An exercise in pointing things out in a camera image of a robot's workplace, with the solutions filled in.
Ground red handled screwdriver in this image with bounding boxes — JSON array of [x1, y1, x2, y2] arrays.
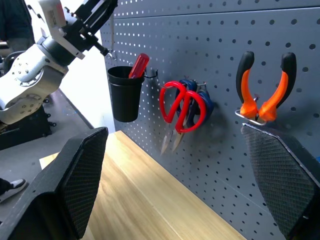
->
[[128, 53, 150, 80]]

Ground silver wire pliers holder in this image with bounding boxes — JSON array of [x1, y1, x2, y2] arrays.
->
[[234, 109, 268, 126]]

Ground black machine base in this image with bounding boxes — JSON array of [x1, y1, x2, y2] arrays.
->
[[0, 104, 57, 151]]

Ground person in dark clothes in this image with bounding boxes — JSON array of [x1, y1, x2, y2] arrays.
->
[[0, 0, 36, 53]]

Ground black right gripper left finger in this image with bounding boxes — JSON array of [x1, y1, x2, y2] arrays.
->
[[0, 126, 110, 240]]

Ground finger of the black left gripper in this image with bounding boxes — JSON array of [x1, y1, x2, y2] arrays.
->
[[74, 0, 106, 20], [86, 0, 118, 32]]

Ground silver wire hook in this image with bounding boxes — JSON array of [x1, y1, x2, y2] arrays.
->
[[104, 48, 118, 62]]

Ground black cup holder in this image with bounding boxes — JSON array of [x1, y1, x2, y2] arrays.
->
[[107, 65, 146, 123]]

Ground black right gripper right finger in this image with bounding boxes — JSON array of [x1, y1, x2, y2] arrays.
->
[[240, 122, 320, 240]]

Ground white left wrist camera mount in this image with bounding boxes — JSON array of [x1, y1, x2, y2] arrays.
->
[[37, 0, 86, 60]]

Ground black cup hook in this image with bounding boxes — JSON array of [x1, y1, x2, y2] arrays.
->
[[144, 69, 159, 80]]

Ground red handled scissors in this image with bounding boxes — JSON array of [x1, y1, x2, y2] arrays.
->
[[159, 80, 208, 156]]

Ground blue handled scissors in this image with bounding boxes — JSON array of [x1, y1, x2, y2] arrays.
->
[[174, 79, 215, 154]]

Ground orange black needle-nose pliers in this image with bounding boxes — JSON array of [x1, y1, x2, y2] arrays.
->
[[235, 51, 298, 126]]

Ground white black sneaker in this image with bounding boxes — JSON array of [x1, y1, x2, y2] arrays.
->
[[0, 178, 28, 204]]

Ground grey pegboard panel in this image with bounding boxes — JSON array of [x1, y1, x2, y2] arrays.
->
[[99, 0, 320, 240]]

